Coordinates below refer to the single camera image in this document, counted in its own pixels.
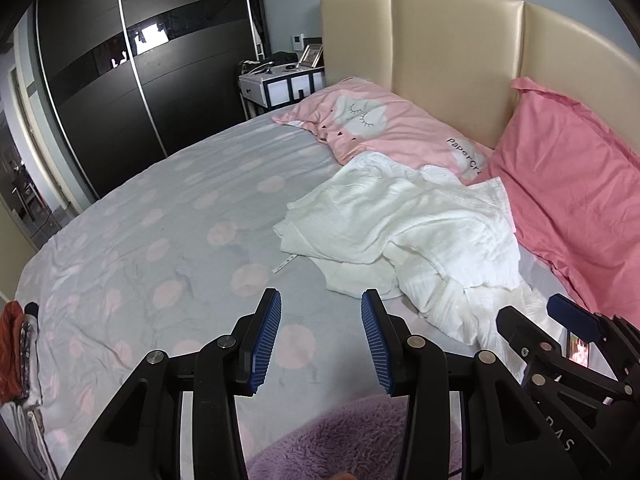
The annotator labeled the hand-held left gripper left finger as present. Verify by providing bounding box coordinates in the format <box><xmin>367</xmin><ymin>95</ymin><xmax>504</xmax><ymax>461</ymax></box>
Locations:
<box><xmin>60</xmin><ymin>287</ymin><xmax>282</xmax><ymax>480</ymax></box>

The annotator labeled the dark floral garment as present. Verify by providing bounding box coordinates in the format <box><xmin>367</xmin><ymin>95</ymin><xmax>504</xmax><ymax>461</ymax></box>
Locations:
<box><xmin>17</xmin><ymin>302</ymin><xmax>41</xmax><ymax>396</ymax></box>

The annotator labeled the pink printed pillow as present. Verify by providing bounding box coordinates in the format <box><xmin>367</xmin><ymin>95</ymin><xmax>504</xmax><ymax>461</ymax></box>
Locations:
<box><xmin>272</xmin><ymin>77</ymin><xmax>493</xmax><ymax>186</ymax></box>

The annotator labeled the white framed door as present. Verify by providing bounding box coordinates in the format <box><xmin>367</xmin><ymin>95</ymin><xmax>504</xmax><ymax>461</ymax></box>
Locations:
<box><xmin>7</xmin><ymin>10</ymin><xmax>78</xmax><ymax>241</ymax></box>

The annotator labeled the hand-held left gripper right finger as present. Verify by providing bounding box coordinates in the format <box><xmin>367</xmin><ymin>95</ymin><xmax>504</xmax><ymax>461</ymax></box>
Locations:
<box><xmin>361</xmin><ymin>288</ymin><xmax>583</xmax><ymax>480</ymax></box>

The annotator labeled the pale grey fleece garment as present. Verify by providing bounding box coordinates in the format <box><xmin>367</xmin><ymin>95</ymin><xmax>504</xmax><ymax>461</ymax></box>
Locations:
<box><xmin>0</xmin><ymin>400</ymin><xmax>46</xmax><ymax>461</ymax></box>

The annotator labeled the rust fleece garment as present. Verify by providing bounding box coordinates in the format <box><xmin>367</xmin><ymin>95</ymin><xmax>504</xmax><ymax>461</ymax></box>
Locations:
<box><xmin>0</xmin><ymin>301</ymin><xmax>23</xmax><ymax>403</ymax></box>

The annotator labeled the black sliding wardrobe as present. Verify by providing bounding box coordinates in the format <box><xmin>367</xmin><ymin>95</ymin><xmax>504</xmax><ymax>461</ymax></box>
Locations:
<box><xmin>35</xmin><ymin>0</ymin><xmax>271</xmax><ymax>206</ymax></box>

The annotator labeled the beige padded headboard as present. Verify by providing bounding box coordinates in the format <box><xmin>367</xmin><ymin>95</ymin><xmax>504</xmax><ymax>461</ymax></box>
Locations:
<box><xmin>320</xmin><ymin>0</ymin><xmax>640</xmax><ymax>153</ymax></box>

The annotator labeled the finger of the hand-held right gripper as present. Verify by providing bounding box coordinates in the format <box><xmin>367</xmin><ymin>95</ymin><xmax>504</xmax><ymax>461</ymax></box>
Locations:
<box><xmin>547</xmin><ymin>294</ymin><xmax>640</xmax><ymax>361</ymax></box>
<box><xmin>496</xmin><ymin>305</ymin><xmax>558</xmax><ymax>376</ymax></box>

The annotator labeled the plain pink pillow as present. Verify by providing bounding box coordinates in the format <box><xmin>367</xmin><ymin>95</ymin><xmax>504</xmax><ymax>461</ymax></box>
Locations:
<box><xmin>480</xmin><ymin>77</ymin><xmax>640</xmax><ymax>318</ymax></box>

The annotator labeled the white muslin top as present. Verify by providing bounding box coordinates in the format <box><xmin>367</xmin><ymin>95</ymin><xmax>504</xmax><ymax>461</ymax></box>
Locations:
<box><xmin>274</xmin><ymin>152</ymin><xmax>521</xmax><ymax>292</ymax></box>

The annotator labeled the white crumpled garment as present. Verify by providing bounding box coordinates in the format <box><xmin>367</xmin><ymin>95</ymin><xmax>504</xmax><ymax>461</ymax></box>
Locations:
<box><xmin>467</xmin><ymin>176</ymin><xmax>516</xmax><ymax>234</ymax></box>

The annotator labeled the white black nightstand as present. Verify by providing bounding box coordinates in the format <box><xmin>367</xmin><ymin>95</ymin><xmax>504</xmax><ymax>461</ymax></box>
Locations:
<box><xmin>238</xmin><ymin>62</ymin><xmax>327</xmax><ymax>121</ymax></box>

